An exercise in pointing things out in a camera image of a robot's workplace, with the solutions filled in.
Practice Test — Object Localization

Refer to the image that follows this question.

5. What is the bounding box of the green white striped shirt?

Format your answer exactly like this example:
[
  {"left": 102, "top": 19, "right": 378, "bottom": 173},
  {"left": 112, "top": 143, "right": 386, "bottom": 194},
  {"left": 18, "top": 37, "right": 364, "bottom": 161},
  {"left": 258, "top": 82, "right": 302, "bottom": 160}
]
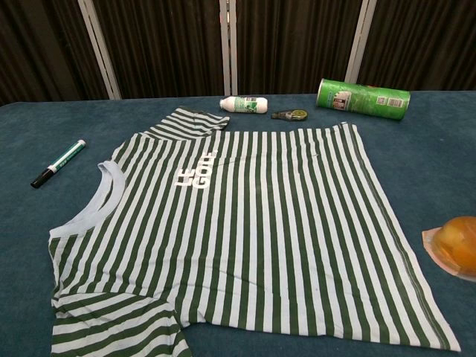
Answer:
[{"left": 48, "top": 106, "right": 462, "bottom": 357}]

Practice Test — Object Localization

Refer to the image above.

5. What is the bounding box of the small white bottle green label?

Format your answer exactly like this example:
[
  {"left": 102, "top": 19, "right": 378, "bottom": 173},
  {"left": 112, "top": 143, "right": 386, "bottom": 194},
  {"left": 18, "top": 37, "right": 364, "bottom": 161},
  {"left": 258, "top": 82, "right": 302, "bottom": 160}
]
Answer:
[{"left": 219, "top": 95, "right": 269, "bottom": 115}]

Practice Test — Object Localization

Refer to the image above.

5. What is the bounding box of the correction tape dispenser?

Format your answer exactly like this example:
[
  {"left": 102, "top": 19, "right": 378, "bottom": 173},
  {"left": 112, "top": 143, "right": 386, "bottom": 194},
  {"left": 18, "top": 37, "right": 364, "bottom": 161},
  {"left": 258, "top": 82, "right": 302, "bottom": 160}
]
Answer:
[{"left": 271, "top": 108, "right": 309, "bottom": 123}]

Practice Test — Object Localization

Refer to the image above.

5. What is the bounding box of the dark brown pleated curtain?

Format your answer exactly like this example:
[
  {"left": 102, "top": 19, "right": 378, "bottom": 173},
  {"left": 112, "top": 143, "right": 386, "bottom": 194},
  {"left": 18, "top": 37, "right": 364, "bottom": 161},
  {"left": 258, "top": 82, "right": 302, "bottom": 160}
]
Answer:
[
  {"left": 0, "top": 0, "right": 112, "bottom": 107},
  {"left": 236, "top": 0, "right": 364, "bottom": 94},
  {"left": 91, "top": 0, "right": 228, "bottom": 100},
  {"left": 358, "top": 0, "right": 476, "bottom": 91}
]

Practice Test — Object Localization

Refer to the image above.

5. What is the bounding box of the green chips can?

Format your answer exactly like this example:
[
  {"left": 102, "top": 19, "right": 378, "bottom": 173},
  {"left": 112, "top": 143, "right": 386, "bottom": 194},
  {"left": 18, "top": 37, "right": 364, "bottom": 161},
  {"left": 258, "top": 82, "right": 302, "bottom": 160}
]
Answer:
[{"left": 315, "top": 77, "right": 412, "bottom": 123}]

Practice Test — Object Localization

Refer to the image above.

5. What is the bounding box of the green white marker pen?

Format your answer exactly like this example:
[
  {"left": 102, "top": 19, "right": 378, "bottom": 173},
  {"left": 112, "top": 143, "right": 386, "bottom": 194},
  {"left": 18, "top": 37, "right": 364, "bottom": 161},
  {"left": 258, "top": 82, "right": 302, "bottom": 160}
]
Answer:
[{"left": 30, "top": 139, "right": 87, "bottom": 190}]

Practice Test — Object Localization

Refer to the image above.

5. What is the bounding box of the white partition post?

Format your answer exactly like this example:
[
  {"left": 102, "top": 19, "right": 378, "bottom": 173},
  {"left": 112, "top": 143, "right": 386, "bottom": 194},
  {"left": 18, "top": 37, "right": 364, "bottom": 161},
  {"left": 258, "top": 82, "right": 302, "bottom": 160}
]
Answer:
[
  {"left": 218, "top": 0, "right": 239, "bottom": 97},
  {"left": 77, "top": 0, "right": 123, "bottom": 100},
  {"left": 344, "top": 0, "right": 379, "bottom": 85}
]

